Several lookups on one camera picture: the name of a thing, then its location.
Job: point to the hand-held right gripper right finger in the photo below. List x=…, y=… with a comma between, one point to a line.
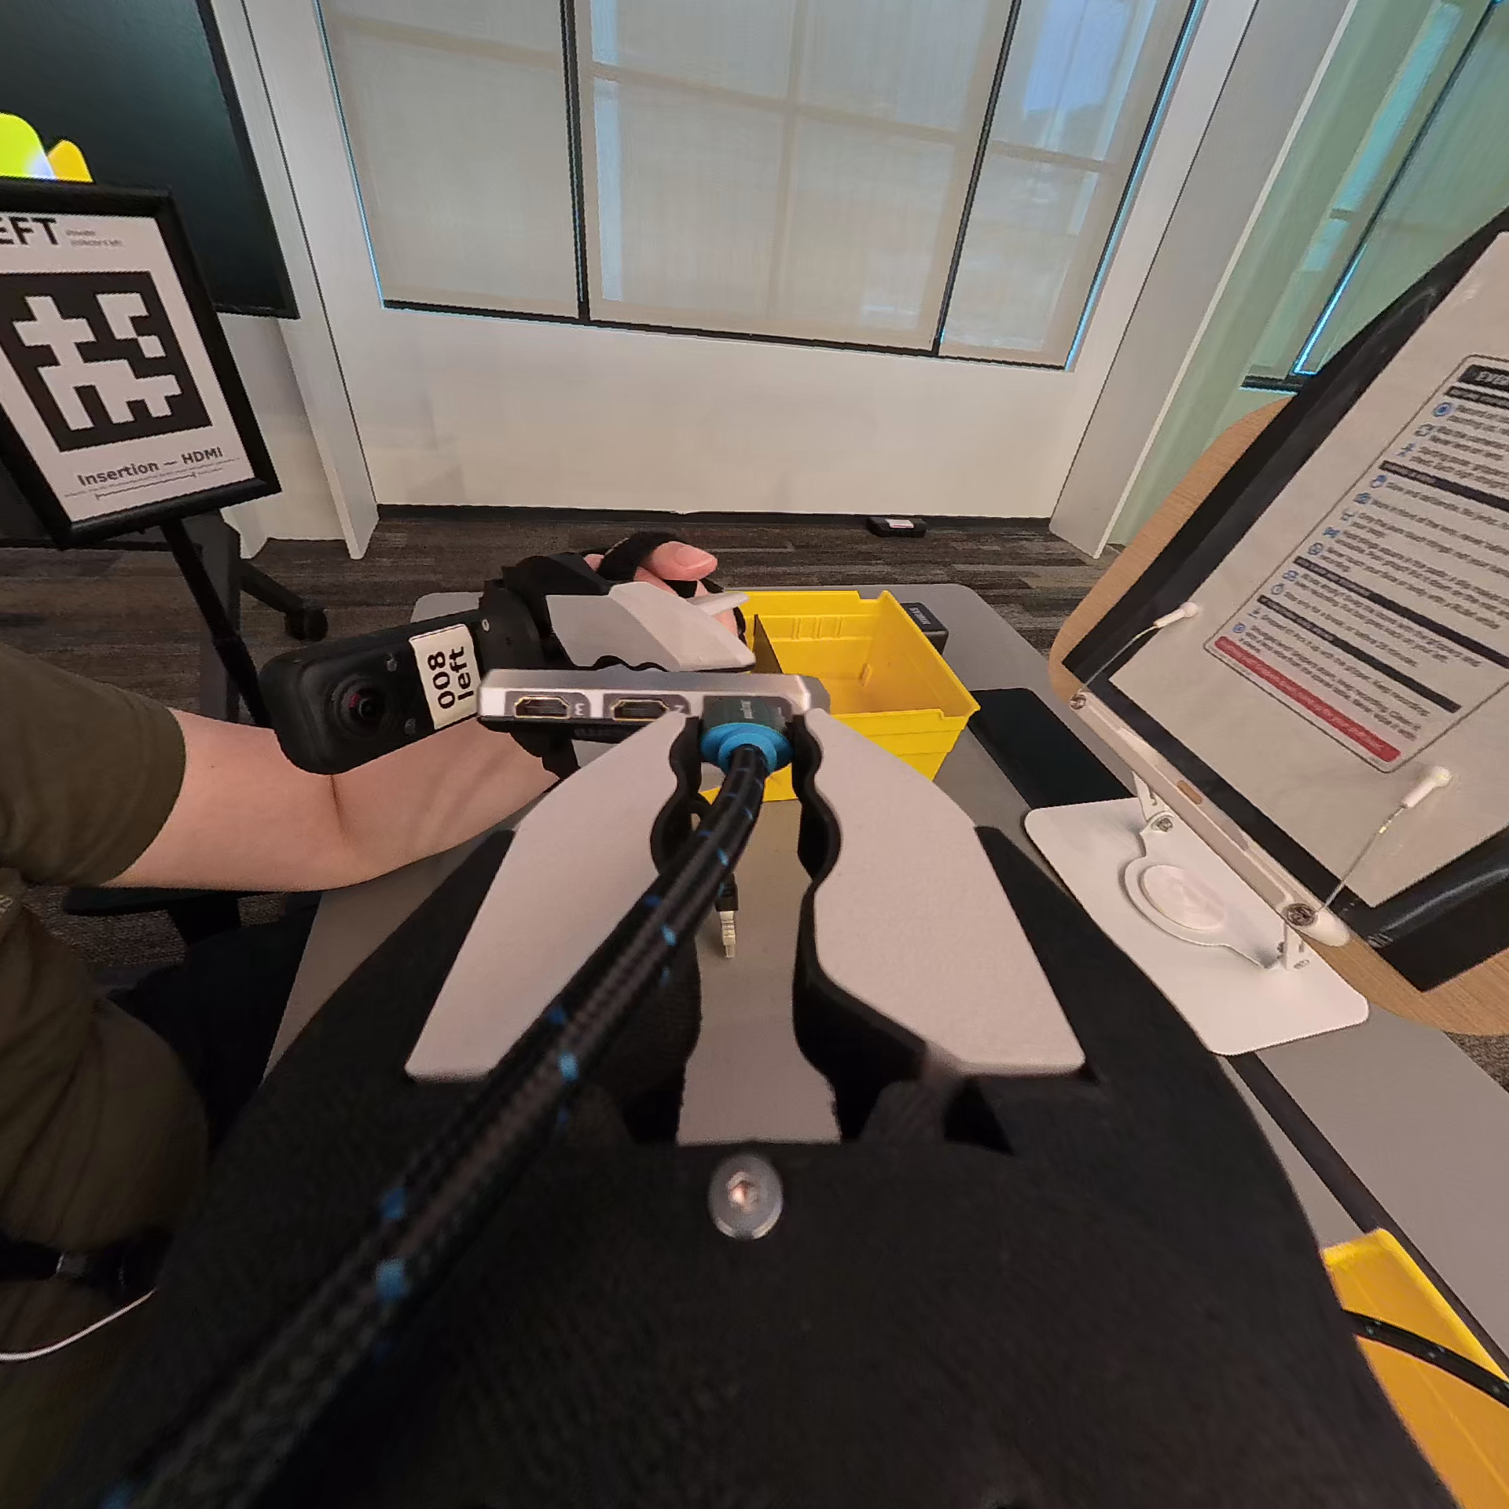
x=931, y=945

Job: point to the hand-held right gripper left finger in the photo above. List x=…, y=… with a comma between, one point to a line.
x=532, y=945

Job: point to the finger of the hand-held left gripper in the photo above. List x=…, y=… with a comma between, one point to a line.
x=650, y=627

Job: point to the silver hdmi hub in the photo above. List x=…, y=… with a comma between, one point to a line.
x=596, y=706

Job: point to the yellow plastic bin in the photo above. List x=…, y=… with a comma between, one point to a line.
x=1404, y=1298
x=874, y=673

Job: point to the person's left forearm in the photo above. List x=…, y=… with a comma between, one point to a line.
x=354, y=814

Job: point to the person's left hand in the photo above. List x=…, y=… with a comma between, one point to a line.
x=684, y=561

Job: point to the black phone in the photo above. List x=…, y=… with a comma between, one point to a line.
x=1038, y=744

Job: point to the small black floor device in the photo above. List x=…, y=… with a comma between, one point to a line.
x=897, y=528

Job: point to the small black box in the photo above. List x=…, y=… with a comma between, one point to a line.
x=926, y=627

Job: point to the black sign stand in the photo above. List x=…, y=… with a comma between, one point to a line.
x=208, y=613

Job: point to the white tablet stand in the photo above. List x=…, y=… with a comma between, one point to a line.
x=1250, y=1003

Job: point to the person's torso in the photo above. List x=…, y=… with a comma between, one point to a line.
x=84, y=767

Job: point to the black framed marker sign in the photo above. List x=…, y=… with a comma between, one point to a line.
x=119, y=354

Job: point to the framed instruction sheet stand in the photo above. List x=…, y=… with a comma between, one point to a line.
x=1180, y=520

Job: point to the black framed instruction sheet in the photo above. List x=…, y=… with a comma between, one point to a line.
x=1356, y=567

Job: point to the dark wall screen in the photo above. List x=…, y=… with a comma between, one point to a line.
x=142, y=71

